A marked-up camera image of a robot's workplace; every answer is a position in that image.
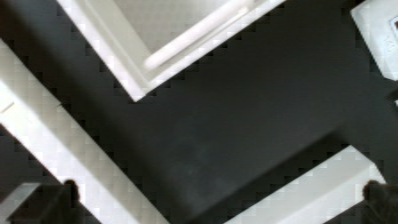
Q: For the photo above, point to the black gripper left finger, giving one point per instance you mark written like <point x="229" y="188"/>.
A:
<point x="43" y="204"/>

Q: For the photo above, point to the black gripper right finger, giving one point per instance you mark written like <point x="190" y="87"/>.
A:
<point x="380" y="198"/>

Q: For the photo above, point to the white cabinet body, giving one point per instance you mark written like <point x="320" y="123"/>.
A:
<point x="153" y="34"/>

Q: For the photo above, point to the white cabinet top block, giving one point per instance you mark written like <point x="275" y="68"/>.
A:
<point x="375" y="17"/>

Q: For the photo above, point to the white front fence rail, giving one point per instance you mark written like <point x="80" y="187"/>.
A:
<point x="64" y="149"/>

